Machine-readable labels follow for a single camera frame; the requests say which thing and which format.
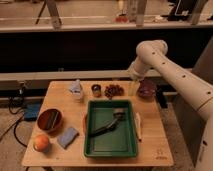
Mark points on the cream pen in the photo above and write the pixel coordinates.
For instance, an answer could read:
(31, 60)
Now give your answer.
(138, 126)

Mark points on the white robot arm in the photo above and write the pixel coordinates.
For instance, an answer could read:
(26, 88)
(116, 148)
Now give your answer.
(195, 91)

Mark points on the green plastic tray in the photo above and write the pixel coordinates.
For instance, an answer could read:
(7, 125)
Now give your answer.
(120, 142)

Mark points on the blue sponge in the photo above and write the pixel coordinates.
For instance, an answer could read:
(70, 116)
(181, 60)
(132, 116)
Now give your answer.
(67, 137)

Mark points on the blue box on floor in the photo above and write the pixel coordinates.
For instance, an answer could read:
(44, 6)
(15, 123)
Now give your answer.
(31, 111)

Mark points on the dark red grape bunch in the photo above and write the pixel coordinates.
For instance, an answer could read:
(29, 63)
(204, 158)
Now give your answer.
(113, 90)

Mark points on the black dish brush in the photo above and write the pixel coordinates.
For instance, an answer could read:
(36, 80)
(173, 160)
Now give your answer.
(118, 115)

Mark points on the dark purple bowl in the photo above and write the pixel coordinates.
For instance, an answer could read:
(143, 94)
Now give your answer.
(147, 89)

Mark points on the small dark metal cup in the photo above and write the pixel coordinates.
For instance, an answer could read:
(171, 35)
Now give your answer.
(96, 90)

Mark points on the brown wooden bowl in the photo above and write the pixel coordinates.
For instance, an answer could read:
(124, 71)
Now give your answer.
(50, 120)

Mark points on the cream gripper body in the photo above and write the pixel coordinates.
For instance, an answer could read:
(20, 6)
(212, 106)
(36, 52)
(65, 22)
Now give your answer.
(133, 87)

